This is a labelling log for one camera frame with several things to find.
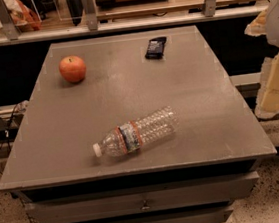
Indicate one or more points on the red orange apple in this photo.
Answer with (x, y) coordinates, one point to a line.
(72, 69)

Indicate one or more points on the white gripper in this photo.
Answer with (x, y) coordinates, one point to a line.
(267, 23)

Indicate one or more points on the metal railing frame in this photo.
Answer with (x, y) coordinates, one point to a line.
(62, 19)

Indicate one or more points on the upper grey drawer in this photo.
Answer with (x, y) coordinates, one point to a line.
(144, 199)

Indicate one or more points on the grey drawer cabinet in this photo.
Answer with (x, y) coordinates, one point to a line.
(217, 133)

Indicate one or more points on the orange bag behind glass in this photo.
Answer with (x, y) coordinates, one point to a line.
(22, 15)

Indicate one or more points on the clear plastic water bottle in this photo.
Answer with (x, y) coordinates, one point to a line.
(135, 134)

